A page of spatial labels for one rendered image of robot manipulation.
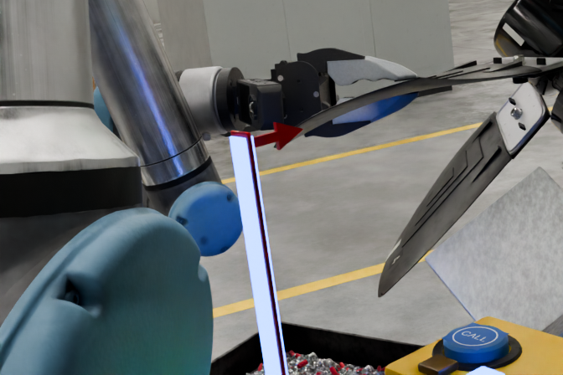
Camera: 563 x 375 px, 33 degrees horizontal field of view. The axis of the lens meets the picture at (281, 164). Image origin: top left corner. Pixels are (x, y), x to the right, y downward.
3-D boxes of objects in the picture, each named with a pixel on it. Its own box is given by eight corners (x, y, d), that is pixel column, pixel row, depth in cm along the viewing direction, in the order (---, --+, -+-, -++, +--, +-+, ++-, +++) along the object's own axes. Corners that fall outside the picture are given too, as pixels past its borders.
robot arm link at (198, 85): (174, 70, 102) (183, 146, 103) (214, 67, 101) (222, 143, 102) (199, 67, 109) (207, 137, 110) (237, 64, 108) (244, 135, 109)
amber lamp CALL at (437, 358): (459, 369, 57) (458, 360, 57) (439, 380, 56) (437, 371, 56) (438, 362, 59) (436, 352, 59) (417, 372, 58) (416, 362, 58)
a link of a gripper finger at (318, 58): (365, 42, 99) (285, 53, 101) (362, 42, 97) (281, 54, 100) (371, 86, 99) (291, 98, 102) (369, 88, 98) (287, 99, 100)
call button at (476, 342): (523, 356, 59) (521, 330, 59) (480, 379, 57) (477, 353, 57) (474, 340, 62) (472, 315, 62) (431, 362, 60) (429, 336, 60)
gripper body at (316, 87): (340, 53, 106) (238, 63, 109) (322, 56, 98) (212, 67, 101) (346, 121, 107) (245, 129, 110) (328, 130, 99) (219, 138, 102)
